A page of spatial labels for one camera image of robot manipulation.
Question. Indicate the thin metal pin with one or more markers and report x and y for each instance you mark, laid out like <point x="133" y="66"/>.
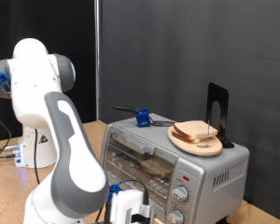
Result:
<point x="208" y="133"/>

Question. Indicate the red oven indicator light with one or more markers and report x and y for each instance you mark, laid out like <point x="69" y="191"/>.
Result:
<point x="186" y="178"/>

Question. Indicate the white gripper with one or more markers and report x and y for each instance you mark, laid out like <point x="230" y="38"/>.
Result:
<point x="121" y="208"/>

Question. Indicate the thick white bread slice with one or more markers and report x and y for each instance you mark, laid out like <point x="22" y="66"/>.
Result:
<point x="155" y="169"/>

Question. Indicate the vertical metal pole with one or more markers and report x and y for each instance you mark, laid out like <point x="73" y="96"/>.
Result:
<point x="97" y="62"/>

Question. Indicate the silver oven knob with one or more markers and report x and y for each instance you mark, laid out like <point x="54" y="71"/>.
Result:
<point x="180" y="193"/>
<point x="177" y="216"/>

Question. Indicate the black metal bookend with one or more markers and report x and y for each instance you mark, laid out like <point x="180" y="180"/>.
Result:
<point x="222" y="99"/>

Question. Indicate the silver toaster oven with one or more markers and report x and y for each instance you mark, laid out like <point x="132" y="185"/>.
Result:
<point x="205" y="174"/>

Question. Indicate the thin white bread slice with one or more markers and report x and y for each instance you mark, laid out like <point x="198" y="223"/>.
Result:
<point x="196" y="129"/>
<point x="183" y="139"/>

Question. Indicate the round wooden board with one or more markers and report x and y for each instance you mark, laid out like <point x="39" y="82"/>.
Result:
<point x="199" y="148"/>

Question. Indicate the spatula with blue grip block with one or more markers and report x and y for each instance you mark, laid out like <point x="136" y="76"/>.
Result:
<point x="143" y="118"/>

